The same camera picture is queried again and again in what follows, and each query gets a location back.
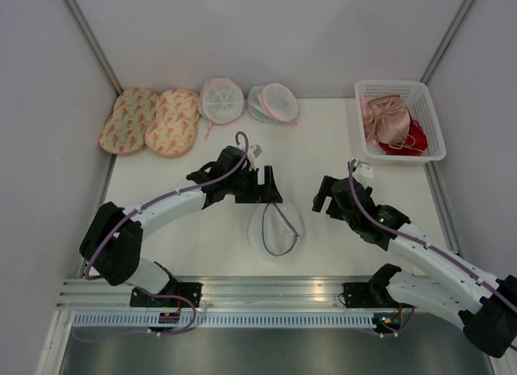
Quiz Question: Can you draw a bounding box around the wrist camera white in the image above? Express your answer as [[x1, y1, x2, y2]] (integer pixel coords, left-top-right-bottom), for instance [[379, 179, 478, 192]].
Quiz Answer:
[[352, 158, 374, 180], [247, 145, 263, 160]]

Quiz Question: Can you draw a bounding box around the aluminium frame post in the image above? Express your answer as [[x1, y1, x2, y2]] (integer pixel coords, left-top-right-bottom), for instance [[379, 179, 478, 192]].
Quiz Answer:
[[420, 0, 477, 85], [61, 0, 123, 95]]

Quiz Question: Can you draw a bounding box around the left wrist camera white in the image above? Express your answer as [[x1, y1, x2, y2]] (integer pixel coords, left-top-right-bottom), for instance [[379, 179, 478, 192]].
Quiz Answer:
[[247, 145, 263, 160]]

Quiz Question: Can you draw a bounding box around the white plastic basket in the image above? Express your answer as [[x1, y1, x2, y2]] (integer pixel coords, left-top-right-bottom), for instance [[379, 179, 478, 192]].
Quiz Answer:
[[355, 79, 446, 165]]

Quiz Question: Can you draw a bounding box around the white mesh bag blue zipper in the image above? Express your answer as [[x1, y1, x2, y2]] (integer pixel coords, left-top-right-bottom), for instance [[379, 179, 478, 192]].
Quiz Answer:
[[247, 200, 305, 264]]

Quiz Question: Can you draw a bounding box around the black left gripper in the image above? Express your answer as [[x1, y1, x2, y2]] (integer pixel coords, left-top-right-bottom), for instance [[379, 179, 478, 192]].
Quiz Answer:
[[226, 166, 282, 204]]

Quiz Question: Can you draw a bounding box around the right aluminium frame post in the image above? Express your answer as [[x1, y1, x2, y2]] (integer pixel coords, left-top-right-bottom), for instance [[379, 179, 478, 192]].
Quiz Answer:
[[420, 0, 477, 85]]

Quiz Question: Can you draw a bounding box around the floral laundry bag far left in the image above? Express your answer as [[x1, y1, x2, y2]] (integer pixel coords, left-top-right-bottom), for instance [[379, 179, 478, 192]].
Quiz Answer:
[[99, 87, 158, 155]]

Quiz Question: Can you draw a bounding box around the floral laundry bag inner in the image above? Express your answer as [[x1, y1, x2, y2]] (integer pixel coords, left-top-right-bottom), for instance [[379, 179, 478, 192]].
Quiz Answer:
[[145, 89, 200, 158]]

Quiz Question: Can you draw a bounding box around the white slotted cable duct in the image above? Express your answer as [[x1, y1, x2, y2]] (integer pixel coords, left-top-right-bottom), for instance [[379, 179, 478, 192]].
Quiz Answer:
[[73, 311, 375, 329]]

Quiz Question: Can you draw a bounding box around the red lace bra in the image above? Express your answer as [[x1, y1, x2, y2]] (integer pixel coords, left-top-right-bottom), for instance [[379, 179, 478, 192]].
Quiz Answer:
[[379, 119, 428, 156]]

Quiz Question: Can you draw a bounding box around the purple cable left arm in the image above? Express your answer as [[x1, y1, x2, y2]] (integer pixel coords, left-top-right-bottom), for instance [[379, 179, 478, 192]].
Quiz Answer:
[[72, 131, 248, 343]]

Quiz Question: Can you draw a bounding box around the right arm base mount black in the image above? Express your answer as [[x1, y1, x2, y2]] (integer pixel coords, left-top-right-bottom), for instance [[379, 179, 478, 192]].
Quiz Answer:
[[343, 282, 391, 309]]

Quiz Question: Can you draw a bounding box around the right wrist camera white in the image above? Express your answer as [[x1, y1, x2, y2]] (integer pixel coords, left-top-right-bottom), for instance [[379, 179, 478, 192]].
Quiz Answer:
[[352, 158, 374, 180]]

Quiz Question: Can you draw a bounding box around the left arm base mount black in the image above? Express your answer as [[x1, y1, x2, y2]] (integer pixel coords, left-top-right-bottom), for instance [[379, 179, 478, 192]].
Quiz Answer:
[[129, 281, 203, 308]]

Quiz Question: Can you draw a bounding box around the round mesh bag pink zipper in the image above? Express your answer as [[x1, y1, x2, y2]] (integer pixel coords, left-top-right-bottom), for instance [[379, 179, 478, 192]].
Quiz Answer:
[[247, 83, 299, 125]]

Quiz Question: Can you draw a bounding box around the white mesh bag pink trim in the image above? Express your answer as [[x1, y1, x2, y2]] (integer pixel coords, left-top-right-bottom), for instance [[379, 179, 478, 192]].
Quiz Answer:
[[198, 78, 245, 139]]

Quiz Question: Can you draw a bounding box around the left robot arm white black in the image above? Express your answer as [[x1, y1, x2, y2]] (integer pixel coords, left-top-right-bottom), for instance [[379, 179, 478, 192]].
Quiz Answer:
[[79, 145, 283, 307]]

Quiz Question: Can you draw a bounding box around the left aluminium frame post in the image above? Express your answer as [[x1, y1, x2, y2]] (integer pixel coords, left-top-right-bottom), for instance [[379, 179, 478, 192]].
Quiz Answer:
[[61, 0, 123, 95]]

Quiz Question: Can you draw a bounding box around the pink satin bra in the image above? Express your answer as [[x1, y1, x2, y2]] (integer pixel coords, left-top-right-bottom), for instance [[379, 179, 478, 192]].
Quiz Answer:
[[359, 95, 410, 145]]

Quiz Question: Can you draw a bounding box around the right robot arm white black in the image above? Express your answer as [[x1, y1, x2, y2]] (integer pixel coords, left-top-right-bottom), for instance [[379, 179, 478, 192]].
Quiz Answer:
[[313, 175, 516, 358]]

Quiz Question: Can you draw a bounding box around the aluminium front rail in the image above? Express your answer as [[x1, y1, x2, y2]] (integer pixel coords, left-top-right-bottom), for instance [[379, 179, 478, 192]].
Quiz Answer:
[[56, 276, 369, 311]]

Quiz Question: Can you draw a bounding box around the floral laundry bag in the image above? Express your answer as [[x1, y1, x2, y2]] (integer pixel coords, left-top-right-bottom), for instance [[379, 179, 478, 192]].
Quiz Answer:
[[99, 87, 158, 155], [145, 89, 200, 158]]

